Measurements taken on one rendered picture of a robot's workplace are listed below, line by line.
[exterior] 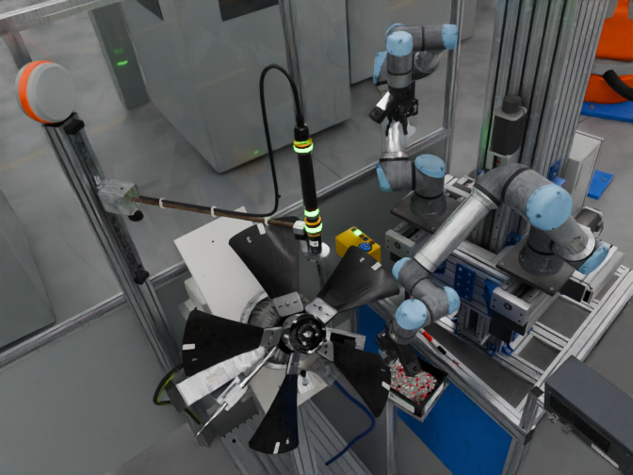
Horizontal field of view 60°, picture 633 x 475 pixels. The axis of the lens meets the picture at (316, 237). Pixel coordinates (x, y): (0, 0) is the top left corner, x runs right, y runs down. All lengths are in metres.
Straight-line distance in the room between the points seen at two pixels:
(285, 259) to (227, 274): 0.28
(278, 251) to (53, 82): 0.75
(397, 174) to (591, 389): 1.04
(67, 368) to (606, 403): 1.84
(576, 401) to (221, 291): 1.08
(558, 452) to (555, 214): 1.57
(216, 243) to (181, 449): 1.39
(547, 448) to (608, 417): 1.37
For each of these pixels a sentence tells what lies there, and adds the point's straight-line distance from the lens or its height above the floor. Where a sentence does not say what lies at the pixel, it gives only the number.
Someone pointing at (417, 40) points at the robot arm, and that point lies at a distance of 1.82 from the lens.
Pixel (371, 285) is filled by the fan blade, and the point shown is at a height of 1.21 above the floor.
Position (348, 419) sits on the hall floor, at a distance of 2.86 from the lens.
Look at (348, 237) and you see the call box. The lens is 2.11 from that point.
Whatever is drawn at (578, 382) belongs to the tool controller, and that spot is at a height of 1.24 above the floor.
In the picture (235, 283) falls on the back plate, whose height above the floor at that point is 1.20.
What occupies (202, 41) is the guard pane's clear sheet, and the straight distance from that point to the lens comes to 1.90.
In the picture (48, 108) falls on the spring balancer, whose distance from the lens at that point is 1.61.
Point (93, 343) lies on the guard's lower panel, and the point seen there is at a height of 0.86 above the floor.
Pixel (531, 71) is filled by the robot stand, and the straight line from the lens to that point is 1.95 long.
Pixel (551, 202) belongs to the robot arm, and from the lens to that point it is 1.52.
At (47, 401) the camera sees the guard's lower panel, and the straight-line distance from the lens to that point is 2.46.
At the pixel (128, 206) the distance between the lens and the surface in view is 1.70.
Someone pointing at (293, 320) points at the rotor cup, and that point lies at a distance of 1.60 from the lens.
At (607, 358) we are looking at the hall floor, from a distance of 3.26.
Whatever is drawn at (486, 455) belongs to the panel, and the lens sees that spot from 2.25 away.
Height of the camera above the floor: 2.49
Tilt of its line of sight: 42 degrees down
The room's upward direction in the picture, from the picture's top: 7 degrees counter-clockwise
